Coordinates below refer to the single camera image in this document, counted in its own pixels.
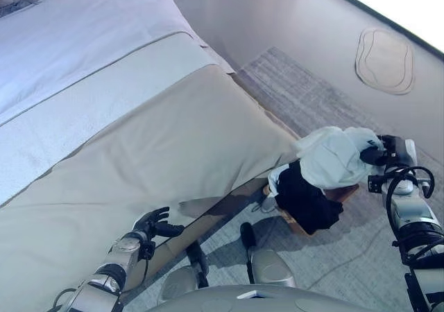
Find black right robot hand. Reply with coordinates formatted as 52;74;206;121
359;135;400;167

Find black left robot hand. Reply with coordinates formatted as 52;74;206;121
133;206;186;239

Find white garment with blue print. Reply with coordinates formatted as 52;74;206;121
294;125;384;190

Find black garment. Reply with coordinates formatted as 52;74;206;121
276;160;345;237

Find plain white garment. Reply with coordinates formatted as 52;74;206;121
256;166;296;214

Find wooden laundry basket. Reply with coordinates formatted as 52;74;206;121
262;182;360;238

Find silver left robot leg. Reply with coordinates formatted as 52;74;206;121
160;241;211;296

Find silver robot leg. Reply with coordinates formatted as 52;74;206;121
239;221;298;288
160;241;211;296

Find beige oval floor mat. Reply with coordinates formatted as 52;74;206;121
354;27;417;96

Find grey textured rug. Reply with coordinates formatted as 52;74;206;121
121;46;444;312

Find silver right robot leg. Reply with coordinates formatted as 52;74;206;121
239;221;298;288

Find pale folded blanket band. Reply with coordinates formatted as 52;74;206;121
0;31;236;206

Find white duvet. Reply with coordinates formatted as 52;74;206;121
0;0;206;119

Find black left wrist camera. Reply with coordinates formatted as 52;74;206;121
139;240;156;259

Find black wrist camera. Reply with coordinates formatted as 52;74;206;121
139;240;156;259
367;174;386;194

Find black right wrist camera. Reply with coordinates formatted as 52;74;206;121
367;174;386;194

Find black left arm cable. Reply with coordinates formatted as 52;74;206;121
51;286;85;312

